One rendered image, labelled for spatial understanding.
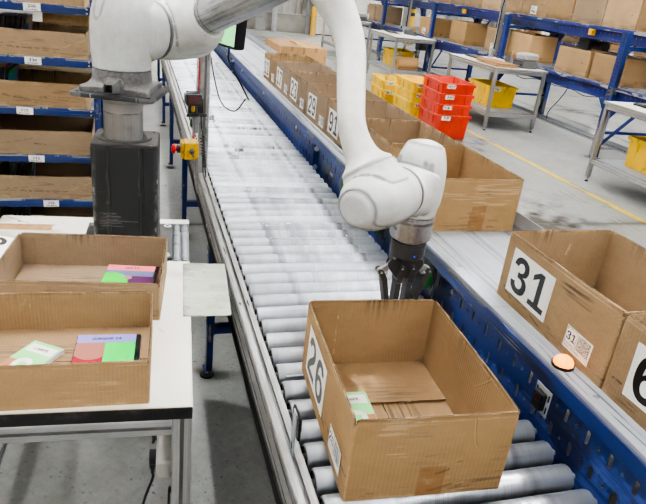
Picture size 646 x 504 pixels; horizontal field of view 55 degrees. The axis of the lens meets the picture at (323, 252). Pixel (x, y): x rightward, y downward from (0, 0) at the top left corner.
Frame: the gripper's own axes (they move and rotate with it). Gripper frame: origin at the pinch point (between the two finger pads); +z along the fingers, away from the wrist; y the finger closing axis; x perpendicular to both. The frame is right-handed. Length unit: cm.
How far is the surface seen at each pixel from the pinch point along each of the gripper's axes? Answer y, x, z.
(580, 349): -28.7, 25.7, -6.8
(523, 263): -28.7, 1.7, -14.4
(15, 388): 78, 8, 5
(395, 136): -48, -124, -13
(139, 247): 55, -51, 4
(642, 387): -29, 42, -9
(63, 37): 83, -167, -37
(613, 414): -25.3, 41.0, -3.3
